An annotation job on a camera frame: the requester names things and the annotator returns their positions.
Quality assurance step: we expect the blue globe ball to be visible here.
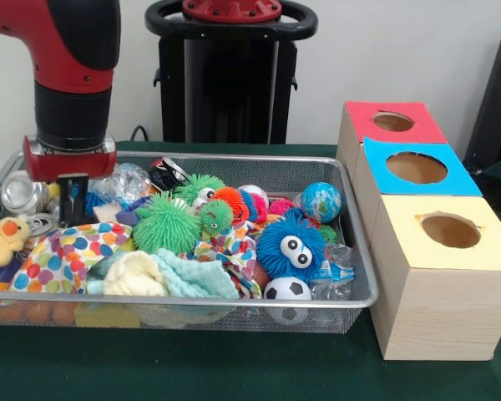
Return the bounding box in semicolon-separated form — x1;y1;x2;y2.
300;181;342;224

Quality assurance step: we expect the mint green cloth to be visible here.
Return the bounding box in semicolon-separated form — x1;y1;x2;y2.
149;248;240;298

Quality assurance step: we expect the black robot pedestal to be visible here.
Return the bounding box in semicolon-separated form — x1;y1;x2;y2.
144;0;319;145

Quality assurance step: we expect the yellow plush duck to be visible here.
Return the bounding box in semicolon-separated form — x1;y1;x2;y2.
0;216;31;267

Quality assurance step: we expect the black upright panel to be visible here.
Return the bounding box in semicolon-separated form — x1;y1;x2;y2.
463;27;501;168

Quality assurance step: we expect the black and white soccer ball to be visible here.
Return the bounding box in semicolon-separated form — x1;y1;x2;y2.
262;276;313;301

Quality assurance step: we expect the large green spiky ball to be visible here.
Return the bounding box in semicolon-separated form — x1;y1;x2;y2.
132;191;202;255

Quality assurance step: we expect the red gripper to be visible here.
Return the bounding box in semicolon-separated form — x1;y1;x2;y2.
23;135;119;222

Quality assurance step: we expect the wooden box with three holes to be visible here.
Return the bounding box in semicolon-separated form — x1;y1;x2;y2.
336;100;501;361

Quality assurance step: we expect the blue spiky ball with eyes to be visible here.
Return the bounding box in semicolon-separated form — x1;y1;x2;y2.
255;207;327;280

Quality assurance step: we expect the silver wire mesh bin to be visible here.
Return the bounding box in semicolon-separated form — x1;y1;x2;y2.
0;148;380;335

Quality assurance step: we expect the cream yellow cloth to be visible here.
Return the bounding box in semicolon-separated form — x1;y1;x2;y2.
103;251;170;297

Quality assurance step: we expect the silver metal can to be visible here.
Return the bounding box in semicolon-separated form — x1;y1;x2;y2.
0;170;51;217

